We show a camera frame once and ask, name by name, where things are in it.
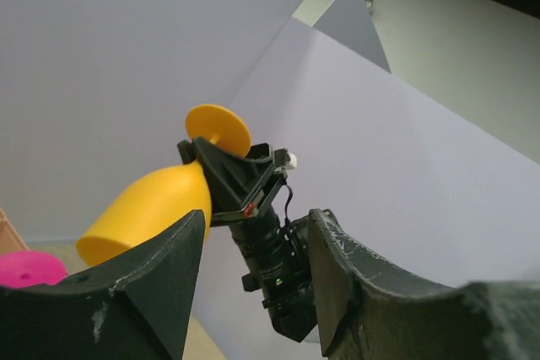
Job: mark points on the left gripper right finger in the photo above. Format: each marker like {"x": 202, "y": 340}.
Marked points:
{"x": 370, "y": 308}

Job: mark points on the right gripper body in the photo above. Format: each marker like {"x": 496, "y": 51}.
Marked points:
{"x": 258, "y": 235}

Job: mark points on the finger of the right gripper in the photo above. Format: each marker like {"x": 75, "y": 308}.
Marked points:
{"x": 238, "y": 186}

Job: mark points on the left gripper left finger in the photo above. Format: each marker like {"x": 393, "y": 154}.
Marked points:
{"x": 136, "y": 305}

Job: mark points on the yellow plastic goblet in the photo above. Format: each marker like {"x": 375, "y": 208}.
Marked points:
{"x": 159, "y": 199}

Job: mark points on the pink plastic goblet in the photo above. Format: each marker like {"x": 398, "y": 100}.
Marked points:
{"x": 29, "y": 268}

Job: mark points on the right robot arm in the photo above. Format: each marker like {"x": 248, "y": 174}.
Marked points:
{"x": 285, "y": 280}

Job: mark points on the orange plastic file organizer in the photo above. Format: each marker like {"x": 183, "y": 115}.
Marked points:
{"x": 10, "y": 240}

